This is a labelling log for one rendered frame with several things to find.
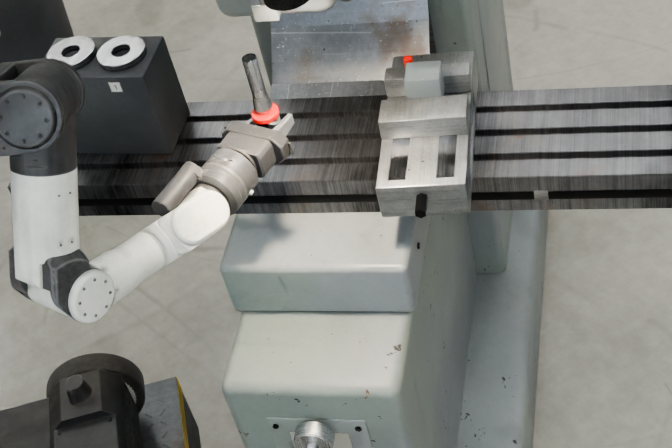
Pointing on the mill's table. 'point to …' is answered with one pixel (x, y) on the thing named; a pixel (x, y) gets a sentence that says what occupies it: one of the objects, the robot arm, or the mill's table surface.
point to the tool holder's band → (266, 115)
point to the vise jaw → (424, 116)
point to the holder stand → (125, 94)
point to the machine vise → (430, 148)
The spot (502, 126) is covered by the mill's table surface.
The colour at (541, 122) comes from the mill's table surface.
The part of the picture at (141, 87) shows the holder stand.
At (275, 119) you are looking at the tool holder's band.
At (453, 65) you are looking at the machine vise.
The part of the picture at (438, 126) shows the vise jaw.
